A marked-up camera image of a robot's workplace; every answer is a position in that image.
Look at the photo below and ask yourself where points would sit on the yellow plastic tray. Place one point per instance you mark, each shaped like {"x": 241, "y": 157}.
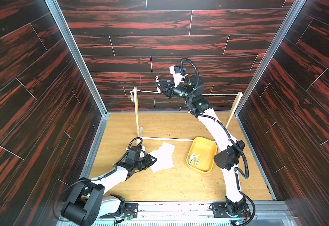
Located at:
{"x": 207, "y": 149}

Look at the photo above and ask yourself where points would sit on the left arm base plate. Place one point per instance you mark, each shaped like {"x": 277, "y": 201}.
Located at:
{"x": 127, "y": 211}

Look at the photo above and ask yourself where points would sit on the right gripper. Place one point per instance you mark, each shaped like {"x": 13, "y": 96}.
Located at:
{"x": 170, "y": 89}

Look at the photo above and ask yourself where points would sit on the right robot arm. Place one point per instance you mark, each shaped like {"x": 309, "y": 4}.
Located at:
{"x": 189, "y": 86}

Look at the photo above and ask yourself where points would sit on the wooden string rack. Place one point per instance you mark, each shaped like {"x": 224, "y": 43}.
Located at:
{"x": 138, "y": 113}

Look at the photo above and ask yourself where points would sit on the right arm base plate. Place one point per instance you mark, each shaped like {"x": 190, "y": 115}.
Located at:
{"x": 223, "y": 210}

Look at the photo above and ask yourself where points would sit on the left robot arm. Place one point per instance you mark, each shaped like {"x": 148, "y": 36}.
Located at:
{"x": 85, "y": 200}

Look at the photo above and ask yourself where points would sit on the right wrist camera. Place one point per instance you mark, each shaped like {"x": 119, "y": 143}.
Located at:
{"x": 178, "y": 73}

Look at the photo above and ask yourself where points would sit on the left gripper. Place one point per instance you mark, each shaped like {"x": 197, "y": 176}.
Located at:
{"x": 149, "y": 161}

